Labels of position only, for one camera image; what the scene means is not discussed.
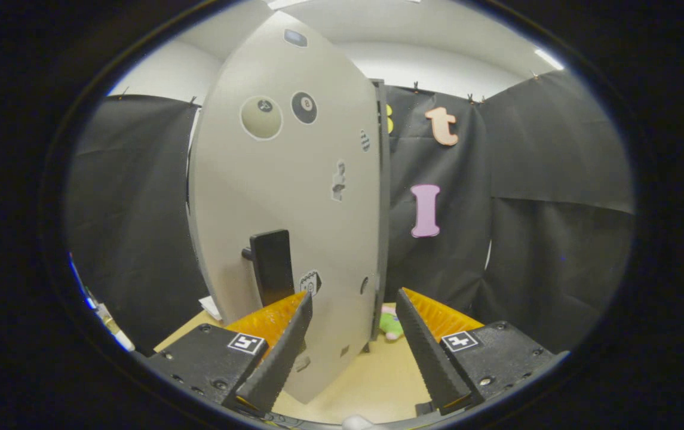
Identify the green plush toy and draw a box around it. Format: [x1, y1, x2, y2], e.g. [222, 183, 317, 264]
[379, 306, 406, 342]

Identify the grey shoe cabinet door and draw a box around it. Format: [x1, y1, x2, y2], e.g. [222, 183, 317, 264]
[186, 11, 385, 404]

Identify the black door handle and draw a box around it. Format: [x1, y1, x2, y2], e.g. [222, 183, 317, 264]
[241, 229, 295, 307]

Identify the white booklet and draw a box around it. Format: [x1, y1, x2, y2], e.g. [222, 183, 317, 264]
[198, 294, 224, 323]

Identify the white canvas shoe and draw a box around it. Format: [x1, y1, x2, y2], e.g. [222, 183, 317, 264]
[342, 415, 391, 430]

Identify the grey shoe cabinet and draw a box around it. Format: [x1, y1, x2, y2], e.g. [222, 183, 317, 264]
[370, 78, 392, 354]

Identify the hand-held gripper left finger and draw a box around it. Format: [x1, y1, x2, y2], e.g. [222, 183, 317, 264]
[142, 291, 314, 417]

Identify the black backdrop cloth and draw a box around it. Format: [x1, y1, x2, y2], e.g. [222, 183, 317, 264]
[66, 70, 635, 359]

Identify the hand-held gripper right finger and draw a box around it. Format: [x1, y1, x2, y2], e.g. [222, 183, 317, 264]
[395, 288, 570, 417]

